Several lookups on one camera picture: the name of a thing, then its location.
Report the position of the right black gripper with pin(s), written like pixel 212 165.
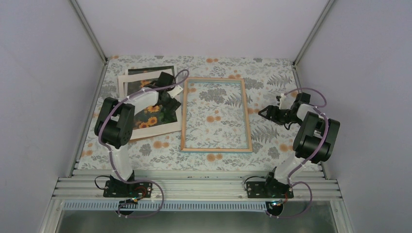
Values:
pixel 270 108

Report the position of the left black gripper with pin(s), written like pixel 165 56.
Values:
pixel 171 107

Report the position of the white mat sunflower photo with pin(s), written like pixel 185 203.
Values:
pixel 149 120

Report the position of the teal and wood picture frame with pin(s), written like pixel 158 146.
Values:
pixel 215 116

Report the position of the sunflower photo print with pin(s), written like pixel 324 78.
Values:
pixel 141 70

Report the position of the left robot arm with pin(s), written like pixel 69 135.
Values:
pixel 154 104

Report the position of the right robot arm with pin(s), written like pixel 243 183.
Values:
pixel 314 142

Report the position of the floral patterned table mat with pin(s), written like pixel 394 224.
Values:
pixel 264 80

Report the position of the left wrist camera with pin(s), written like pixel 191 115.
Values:
pixel 175 91

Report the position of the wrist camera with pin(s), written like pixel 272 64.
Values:
pixel 175 91
pixel 284 101

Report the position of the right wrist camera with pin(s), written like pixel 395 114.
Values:
pixel 284 101

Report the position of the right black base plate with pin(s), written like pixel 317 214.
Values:
pixel 256 189

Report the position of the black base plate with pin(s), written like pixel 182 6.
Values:
pixel 118 189
pixel 256 189

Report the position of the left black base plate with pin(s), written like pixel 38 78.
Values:
pixel 118 189

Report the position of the aluminium rail base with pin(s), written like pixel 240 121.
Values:
pixel 193 185

